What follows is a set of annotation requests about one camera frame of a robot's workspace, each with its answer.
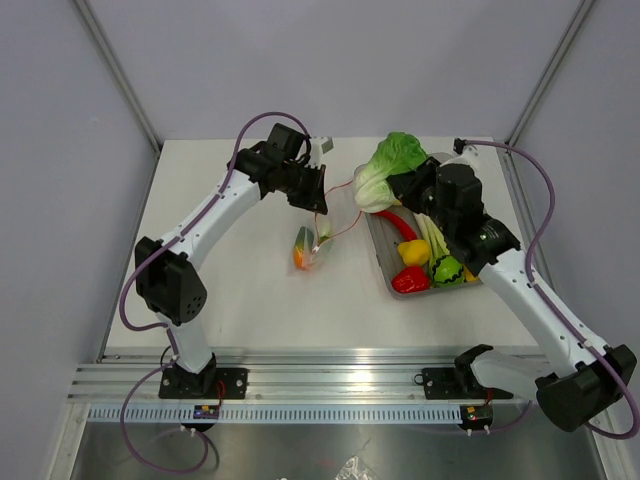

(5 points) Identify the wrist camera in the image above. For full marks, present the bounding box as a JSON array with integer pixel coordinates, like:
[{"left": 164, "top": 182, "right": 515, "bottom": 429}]
[
  {"left": 451, "top": 138, "right": 480, "bottom": 171},
  {"left": 309, "top": 137, "right": 334, "bottom": 167}
]

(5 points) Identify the aluminium mounting rail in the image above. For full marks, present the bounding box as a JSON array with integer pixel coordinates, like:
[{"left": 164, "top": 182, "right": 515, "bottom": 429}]
[{"left": 66, "top": 347, "right": 610, "bottom": 404}]

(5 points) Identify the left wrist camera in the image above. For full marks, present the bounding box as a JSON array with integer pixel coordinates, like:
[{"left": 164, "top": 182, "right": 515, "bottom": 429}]
[{"left": 309, "top": 137, "right": 334, "bottom": 167}]

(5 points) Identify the toy green orange mango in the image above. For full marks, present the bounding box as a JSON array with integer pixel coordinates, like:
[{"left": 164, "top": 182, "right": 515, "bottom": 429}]
[{"left": 292, "top": 226, "right": 317, "bottom": 271}]

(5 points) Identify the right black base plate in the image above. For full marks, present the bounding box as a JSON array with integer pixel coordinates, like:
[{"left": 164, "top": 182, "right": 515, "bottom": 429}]
[{"left": 414, "top": 367, "right": 514, "bottom": 401}]

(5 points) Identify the toy red bell pepper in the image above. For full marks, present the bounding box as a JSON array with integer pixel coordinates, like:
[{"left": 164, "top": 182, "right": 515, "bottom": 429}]
[{"left": 391, "top": 266, "right": 431, "bottom": 295}]

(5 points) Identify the toy green watermelon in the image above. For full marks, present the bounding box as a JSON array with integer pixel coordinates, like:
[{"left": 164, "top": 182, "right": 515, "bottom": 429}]
[{"left": 431, "top": 255, "right": 465, "bottom": 288}]

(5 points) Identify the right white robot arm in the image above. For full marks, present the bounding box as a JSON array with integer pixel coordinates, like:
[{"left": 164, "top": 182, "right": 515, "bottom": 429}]
[{"left": 387, "top": 159, "right": 639, "bottom": 440}]

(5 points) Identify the white slotted cable duct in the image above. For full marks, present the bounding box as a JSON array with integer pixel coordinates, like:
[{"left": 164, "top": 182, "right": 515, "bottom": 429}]
[{"left": 88, "top": 404, "right": 462, "bottom": 425}]

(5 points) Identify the toy red chili pepper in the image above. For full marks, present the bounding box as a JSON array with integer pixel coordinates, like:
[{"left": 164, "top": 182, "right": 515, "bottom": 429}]
[{"left": 375, "top": 210, "right": 418, "bottom": 242}]

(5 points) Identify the toy yellow pear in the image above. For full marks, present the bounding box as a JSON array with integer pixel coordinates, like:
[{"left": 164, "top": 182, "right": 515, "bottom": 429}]
[{"left": 397, "top": 239, "right": 431, "bottom": 266}]

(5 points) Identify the left aluminium frame post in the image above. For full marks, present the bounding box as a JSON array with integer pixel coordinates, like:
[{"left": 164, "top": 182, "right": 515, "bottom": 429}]
[{"left": 70, "top": 0, "right": 163, "bottom": 159}]

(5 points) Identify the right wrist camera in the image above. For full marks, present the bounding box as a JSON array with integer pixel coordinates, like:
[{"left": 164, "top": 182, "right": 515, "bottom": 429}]
[{"left": 451, "top": 138, "right": 480, "bottom": 171}]

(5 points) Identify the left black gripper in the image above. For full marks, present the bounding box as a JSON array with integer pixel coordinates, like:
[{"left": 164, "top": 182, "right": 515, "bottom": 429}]
[{"left": 280, "top": 161, "right": 328, "bottom": 215}]

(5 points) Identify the clear zip top bag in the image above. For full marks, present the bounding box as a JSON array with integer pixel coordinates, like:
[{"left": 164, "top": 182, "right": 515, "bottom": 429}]
[{"left": 292, "top": 178, "right": 363, "bottom": 272}]

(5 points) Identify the crumpled clear plastic wrap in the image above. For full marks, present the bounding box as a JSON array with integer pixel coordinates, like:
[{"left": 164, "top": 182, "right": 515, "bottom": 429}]
[{"left": 334, "top": 455, "right": 379, "bottom": 480}]

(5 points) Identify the aluminium frame post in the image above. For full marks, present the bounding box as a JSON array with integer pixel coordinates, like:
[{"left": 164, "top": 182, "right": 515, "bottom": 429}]
[
  {"left": 506, "top": 0, "right": 599, "bottom": 146},
  {"left": 70, "top": 0, "right": 163, "bottom": 159}
]

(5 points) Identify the toy napa cabbage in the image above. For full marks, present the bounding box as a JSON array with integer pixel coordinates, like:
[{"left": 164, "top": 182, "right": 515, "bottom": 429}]
[{"left": 353, "top": 131, "right": 427, "bottom": 213}]

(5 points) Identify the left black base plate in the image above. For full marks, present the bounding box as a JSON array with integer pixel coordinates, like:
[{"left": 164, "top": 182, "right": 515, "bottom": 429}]
[{"left": 158, "top": 366, "right": 249, "bottom": 400}]

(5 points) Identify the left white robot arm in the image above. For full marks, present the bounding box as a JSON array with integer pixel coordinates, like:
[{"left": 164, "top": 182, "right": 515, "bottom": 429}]
[{"left": 134, "top": 123, "right": 333, "bottom": 399}]

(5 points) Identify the right aluminium frame post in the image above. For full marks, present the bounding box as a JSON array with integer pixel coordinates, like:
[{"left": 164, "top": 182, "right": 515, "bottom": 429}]
[{"left": 506, "top": 0, "right": 599, "bottom": 146}]

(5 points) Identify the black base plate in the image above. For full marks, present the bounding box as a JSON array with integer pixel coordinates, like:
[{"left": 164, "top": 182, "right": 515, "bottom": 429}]
[
  {"left": 414, "top": 367, "right": 514, "bottom": 401},
  {"left": 158, "top": 366, "right": 249, "bottom": 400}
]

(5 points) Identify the grey plastic food bin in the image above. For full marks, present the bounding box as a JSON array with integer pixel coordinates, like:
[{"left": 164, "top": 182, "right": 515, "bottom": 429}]
[{"left": 354, "top": 150, "right": 475, "bottom": 299}]

